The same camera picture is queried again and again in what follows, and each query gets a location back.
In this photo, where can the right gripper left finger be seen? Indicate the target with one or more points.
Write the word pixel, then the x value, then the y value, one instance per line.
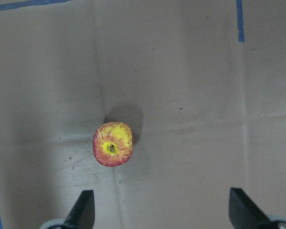
pixel 82 214

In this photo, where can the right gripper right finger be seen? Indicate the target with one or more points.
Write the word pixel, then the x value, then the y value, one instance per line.
pixel 245 214

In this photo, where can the yellow red apple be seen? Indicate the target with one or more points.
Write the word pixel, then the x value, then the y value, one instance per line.
pixel 113 144

